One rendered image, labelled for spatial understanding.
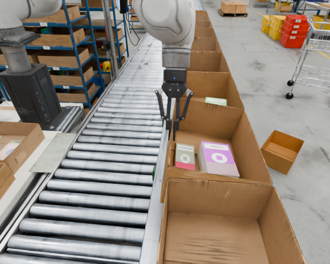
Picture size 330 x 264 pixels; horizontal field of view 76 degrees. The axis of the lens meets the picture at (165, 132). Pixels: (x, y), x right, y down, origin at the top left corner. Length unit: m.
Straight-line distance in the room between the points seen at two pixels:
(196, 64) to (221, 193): 1.17
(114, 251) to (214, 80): 0.98
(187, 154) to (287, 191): 1.44
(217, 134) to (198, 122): 0.11
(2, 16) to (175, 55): 0.88
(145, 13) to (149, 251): 0.59
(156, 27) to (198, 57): 1.17
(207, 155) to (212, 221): 0.22
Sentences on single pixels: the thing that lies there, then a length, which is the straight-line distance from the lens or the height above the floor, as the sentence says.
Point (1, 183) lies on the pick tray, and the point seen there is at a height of 0.80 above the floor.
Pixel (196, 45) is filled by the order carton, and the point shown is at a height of 0.98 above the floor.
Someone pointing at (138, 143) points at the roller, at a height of 0.74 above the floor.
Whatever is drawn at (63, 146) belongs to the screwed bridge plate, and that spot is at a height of 0.75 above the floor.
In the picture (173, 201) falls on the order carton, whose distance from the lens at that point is 0.68.
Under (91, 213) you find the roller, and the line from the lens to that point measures 0.93.
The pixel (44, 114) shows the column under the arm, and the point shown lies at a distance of 1.43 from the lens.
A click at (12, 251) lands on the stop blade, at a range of 0.98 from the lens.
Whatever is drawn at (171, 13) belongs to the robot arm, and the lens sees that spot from 0.47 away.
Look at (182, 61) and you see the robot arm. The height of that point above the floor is 1.29.
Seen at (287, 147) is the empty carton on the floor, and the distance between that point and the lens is 2.58.
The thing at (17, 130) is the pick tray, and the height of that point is 0.80.
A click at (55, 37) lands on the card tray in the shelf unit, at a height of 1.01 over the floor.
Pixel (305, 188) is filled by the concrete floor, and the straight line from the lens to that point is 2.25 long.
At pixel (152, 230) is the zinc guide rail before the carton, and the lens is 0.69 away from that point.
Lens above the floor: 1.50
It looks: 38 degrees down
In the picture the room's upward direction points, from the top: straight up
